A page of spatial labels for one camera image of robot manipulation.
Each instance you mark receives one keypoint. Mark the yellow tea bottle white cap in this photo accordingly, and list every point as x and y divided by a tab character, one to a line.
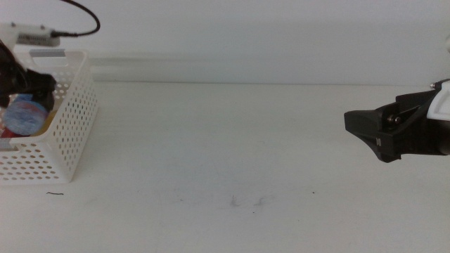
49	121

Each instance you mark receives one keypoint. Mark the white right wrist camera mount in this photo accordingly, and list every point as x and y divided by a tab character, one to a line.
441	102

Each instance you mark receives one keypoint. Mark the white perforated plastic basket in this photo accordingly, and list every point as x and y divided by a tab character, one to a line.
72	119

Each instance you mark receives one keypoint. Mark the thin black thread scrap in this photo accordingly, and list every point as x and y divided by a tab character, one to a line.
54	193

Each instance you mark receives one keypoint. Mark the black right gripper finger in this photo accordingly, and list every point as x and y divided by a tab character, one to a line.
415	98
372	128

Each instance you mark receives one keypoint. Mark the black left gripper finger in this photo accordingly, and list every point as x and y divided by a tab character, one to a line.
3	101
42	88

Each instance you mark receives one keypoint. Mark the red soda can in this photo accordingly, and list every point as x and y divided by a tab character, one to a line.
7	133

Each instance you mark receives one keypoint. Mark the clear water bottle blue cap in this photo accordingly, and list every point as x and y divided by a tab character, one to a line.
24	116

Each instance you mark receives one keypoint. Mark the grey tape strip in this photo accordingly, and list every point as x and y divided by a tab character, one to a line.
3	144
47	53

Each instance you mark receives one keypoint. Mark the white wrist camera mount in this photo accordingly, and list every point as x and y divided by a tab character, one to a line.
24	33
441	102

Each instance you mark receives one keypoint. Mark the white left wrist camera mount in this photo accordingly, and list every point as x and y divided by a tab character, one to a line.
24	33

